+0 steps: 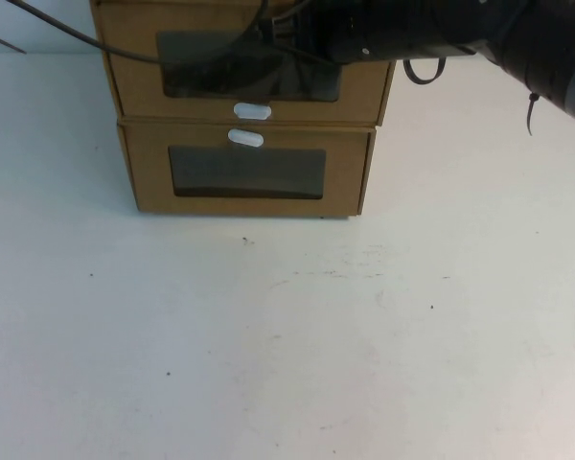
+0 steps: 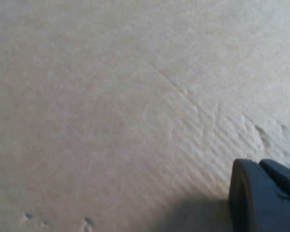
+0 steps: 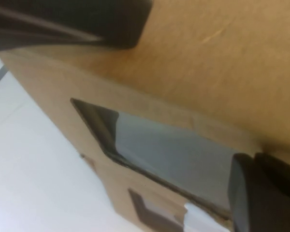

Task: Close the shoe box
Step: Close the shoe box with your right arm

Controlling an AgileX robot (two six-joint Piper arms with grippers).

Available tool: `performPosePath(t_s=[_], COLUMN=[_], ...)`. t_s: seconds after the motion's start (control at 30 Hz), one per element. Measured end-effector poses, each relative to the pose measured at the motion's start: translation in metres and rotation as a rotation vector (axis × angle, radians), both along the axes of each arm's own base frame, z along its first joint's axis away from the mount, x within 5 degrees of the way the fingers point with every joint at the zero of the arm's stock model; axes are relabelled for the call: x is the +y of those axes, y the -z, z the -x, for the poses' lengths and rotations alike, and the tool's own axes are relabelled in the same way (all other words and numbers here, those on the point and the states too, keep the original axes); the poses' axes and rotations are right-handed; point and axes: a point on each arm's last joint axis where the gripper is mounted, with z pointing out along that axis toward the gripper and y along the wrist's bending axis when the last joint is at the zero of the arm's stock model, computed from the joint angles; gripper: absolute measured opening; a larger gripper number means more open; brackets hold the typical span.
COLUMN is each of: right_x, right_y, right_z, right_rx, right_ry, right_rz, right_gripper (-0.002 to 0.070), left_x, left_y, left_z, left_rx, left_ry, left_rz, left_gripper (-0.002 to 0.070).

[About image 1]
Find cardboard drawer with straight-edged window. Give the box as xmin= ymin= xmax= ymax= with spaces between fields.
xmin=123 ymin=126 xmax=371 ymax=215

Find white plastic drawer handle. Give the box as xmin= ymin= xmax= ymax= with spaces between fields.
xmin=226 ymin=127 xmax=265 ymax=147
xmin=232 ymin=101 xmax=272 ymax=120

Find long black hanging cable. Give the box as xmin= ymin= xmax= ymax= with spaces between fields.
xmin=14 ymin=0 xmax=270 ymax=63

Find cardboard shoe box outer shell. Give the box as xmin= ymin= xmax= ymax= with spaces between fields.
xmin=89 ymin=0 xmax=405 ymax=127
xmin=115 ymin=117 xmax=379 ymax=222

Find thin dark wire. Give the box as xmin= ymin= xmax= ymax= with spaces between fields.
xmin=0 ymin=29 xmax=28 ymax=55

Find black zip tie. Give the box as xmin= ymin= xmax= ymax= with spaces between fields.
xmin=525 ymin=91 xmax=541 ymax=137

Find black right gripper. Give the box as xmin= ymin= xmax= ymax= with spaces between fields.
xmin=266 ymin=0 xmax=366 ymax=65

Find short black cable loop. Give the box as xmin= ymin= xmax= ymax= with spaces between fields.
xmin=401 ymin=56 xmax=446 ymax=87

